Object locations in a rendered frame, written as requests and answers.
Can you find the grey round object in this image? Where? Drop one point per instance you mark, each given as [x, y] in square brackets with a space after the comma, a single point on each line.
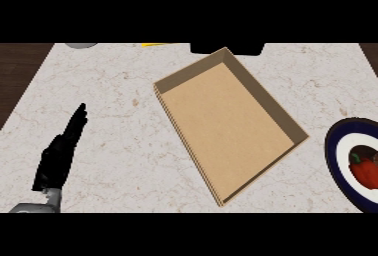
[81, 45]

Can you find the blue rimmed white plate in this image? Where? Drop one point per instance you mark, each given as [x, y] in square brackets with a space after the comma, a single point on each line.
[345, 156]

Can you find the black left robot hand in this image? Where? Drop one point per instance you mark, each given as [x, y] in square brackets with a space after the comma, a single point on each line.
[58, 156]

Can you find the red bell pepper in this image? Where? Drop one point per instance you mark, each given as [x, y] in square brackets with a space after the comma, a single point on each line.
[365, 172]

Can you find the shallow brown cardboard box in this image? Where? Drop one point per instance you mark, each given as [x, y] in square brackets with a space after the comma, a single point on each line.
[228, 130]

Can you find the yellow flat object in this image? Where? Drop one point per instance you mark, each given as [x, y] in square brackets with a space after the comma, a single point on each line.
[154, 44]

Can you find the black appliance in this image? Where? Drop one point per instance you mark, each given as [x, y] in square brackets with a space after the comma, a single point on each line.
[228, 48]

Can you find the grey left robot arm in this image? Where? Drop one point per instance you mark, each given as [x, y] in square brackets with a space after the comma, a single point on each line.
[42, 204]

